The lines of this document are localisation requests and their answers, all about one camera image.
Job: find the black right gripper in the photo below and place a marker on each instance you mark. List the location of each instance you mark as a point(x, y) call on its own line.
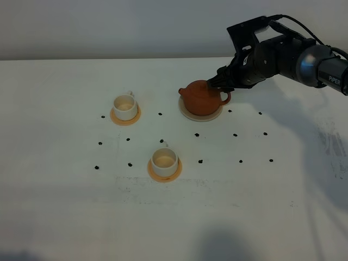
point(268, 59)

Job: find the brown clay teapot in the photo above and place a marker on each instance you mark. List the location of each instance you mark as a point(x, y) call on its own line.
point(201, 100)

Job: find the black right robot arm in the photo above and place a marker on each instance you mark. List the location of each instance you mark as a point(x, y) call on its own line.
point(300, 60)

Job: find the beige teapot saucer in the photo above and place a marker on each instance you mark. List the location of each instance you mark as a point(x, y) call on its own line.
point(198, 118)

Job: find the near white teacup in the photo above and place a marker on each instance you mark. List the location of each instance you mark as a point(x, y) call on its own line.
point(164, 161)

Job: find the white teacup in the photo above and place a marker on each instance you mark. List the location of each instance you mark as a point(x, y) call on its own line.
point(164, 161)
point(125, 107)

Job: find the far white teacup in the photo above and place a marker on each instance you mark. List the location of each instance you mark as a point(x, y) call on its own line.
point(125, 107)

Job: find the far orange coaster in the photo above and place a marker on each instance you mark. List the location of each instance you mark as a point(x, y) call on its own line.
point(119, 122)

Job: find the orange coaster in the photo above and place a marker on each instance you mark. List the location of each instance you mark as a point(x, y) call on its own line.
point(161, 179)
point(119, 122)

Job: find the near orange coaster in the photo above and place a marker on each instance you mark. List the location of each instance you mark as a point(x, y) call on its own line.
point(161, 179)

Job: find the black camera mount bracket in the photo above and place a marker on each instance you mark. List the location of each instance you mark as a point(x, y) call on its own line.
point(243, 35)

